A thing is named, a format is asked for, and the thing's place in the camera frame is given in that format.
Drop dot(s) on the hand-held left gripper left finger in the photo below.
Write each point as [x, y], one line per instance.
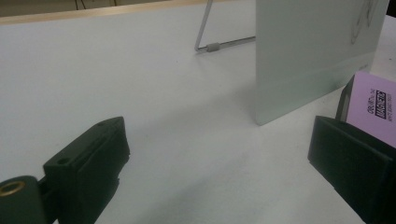
[90, 168]

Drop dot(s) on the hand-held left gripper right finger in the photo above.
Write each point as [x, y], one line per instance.
[355, 158]

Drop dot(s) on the purple eraser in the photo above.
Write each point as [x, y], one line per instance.
[370, 102]

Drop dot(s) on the frosted glass board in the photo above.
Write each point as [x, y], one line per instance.
[308, 56]

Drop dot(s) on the white table cover board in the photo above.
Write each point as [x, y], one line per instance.
[186, 109]

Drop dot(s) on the wooden table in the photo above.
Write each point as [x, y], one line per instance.
[62, 15]

